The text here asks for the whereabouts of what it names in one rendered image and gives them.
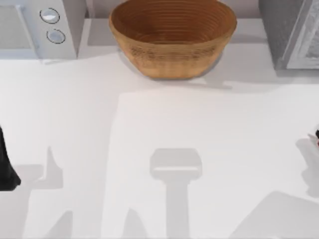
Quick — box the small microwave knob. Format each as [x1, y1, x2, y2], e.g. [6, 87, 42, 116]
[46, 28, 66, 45]

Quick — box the pale microwave oven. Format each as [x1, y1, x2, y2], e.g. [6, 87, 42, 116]
[0, 0, 87, 60]

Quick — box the large microwave knob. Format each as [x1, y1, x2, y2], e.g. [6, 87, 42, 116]
[39, 7, 61, 24]

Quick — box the brown woven basket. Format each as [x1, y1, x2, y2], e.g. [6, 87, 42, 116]
[108, 0, 238, 80]

